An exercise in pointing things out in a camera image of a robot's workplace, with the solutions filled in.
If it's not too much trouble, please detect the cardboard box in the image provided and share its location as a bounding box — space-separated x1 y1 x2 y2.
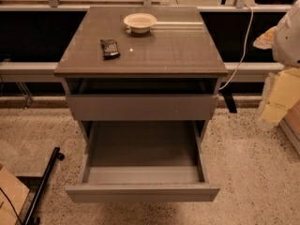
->
0 164 29 225
279 100 300 156

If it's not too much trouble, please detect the cardboard box right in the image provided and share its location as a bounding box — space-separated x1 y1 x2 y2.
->
279 100 300 156

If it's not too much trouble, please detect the open grey middle drawer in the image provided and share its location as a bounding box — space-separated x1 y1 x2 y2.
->
66 121 219 203

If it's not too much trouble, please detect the black bracket behind cabinet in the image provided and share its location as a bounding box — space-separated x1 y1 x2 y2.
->
220 84 237 113

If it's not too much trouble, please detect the closed grey top drawer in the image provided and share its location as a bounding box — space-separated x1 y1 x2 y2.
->
66 95 218 121

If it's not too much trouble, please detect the cardboard box bottom left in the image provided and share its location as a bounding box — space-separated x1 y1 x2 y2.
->
0 164 29 225

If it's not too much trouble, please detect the grey drawer cabinet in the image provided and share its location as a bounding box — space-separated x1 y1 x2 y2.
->
54 7 228 141

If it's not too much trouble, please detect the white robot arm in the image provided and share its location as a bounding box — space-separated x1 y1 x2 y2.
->
253 0 300 129

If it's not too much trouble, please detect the white paper bowl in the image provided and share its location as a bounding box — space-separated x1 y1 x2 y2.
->
124 13 157 34

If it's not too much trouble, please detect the grey metal railing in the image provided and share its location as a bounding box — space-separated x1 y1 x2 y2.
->
0 62 283 83

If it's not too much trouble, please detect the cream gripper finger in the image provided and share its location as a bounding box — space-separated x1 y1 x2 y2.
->
256 67 300 129
253 26 277 50

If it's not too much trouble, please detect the black rxbar chocolate wrapper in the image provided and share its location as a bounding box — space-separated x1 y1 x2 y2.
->
100 39 121 60

